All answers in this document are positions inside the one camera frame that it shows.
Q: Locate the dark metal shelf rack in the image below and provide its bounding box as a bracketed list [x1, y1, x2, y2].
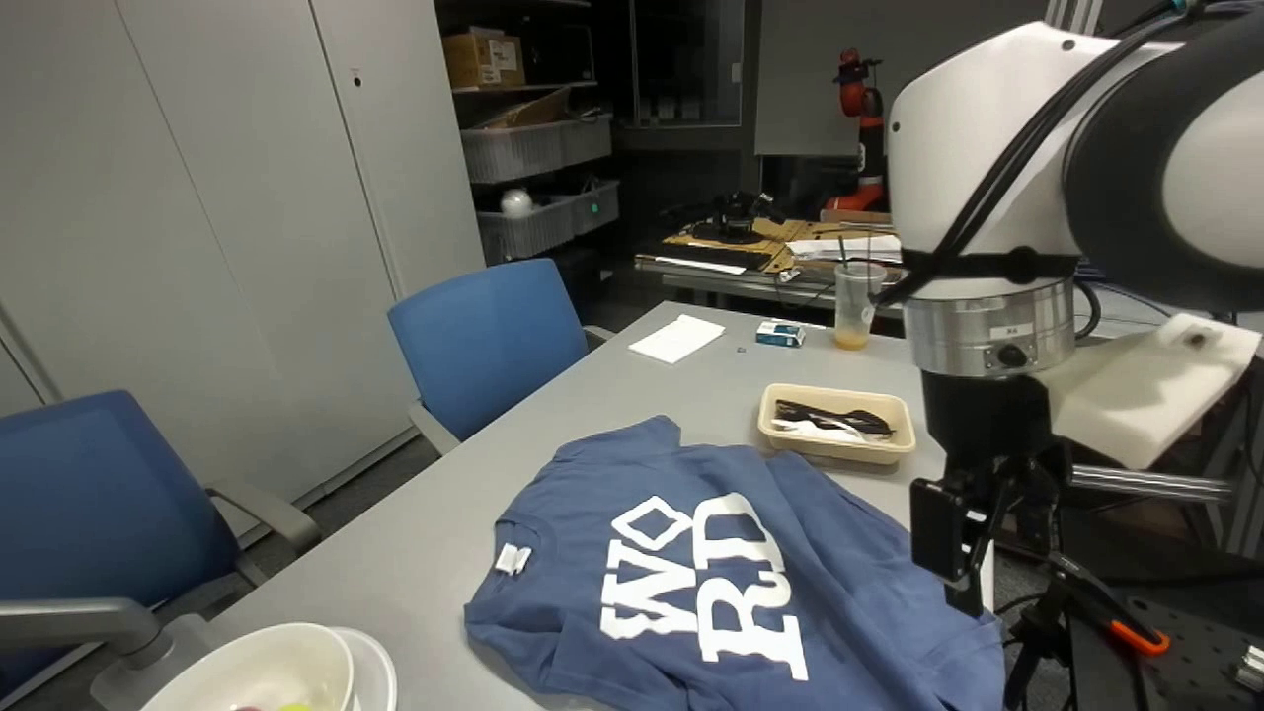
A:
[429, 0, 635, 289]

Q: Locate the clear plastic cup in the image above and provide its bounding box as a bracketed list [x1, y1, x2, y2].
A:
[828, 257, 890, 354]

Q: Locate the aluminium profile rail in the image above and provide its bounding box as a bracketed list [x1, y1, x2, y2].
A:
[1069, 462, 1236, 510]

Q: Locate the blue printed t-shirt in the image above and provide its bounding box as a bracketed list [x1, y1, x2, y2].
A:
[463, 410, 1011, 711]

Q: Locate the red black tool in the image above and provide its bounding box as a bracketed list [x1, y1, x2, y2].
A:
[833, 47, 890, 213]

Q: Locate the orange handled black clamp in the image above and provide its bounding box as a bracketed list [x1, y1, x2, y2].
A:
[999, 547, 1177, 711]

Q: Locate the black perforated breadboard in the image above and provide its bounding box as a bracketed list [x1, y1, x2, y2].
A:
[1063, 606, 1264, 711]

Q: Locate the white plate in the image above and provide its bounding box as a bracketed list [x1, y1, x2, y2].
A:
[330, 625, 404, 711]

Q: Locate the beige rectangular tray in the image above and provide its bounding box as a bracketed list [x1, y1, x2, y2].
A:
[754, 380, 921, 472]

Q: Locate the white paper sheet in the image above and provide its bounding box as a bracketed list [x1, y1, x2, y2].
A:
[624, 310, 732, 365]

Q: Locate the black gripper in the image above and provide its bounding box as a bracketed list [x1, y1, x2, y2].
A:
[908, 372, 1073, 620]

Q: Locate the brown cardboard box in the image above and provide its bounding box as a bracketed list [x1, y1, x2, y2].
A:
[443, 24, 529, 94]

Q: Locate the small blue box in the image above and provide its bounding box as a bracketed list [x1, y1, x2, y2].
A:
[754, 317, 809, 352]

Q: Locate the brown cardboard pieces pile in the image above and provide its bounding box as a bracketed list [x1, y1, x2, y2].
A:
[658, 203, 845, 276]

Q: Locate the grey cluttered workbench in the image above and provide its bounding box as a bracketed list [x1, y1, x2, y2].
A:
[630, 240, 917, 318]

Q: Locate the white tall cabinet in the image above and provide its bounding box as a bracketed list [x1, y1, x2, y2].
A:
[0, 0, 488, 530]

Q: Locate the white bowl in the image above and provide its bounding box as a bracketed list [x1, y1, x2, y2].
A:
[138, 620, 364, 711]

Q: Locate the black plastic cutlery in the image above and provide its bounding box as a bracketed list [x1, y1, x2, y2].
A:
[771, 396, 895, 440]

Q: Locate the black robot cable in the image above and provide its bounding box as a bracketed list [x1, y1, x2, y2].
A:
[905, 0, 1200, 309]

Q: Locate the grey plastic storage bin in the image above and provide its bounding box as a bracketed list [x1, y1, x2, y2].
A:
[472, 174, 624, 265]
[458, 105, 614, 190]

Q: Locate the blue office chair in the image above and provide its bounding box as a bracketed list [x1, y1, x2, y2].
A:
[384, 251, 614, 459]
[0, 388, 323, 704]

